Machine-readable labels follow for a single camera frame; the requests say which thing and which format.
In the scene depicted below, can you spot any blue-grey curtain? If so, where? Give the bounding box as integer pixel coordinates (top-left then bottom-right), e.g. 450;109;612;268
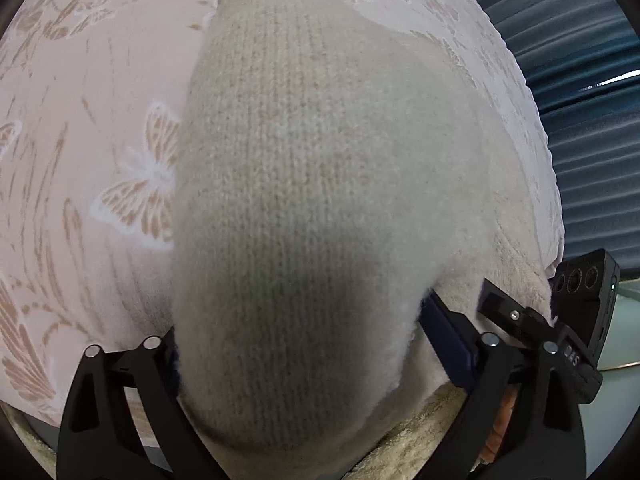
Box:
477;0;639;280

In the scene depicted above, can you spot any person's right hand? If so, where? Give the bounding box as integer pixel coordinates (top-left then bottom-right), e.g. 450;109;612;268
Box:
480;386;518;464

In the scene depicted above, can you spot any pink butterfly bed sheet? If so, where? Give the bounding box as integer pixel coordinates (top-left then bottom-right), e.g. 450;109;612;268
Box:
1;0;564;426

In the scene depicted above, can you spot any cream fluffy rug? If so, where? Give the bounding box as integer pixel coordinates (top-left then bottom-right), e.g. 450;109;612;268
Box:
1;382;465;479

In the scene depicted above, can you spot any beige knit heart sweater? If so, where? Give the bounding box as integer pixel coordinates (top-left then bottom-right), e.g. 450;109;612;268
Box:
174;0;550;463

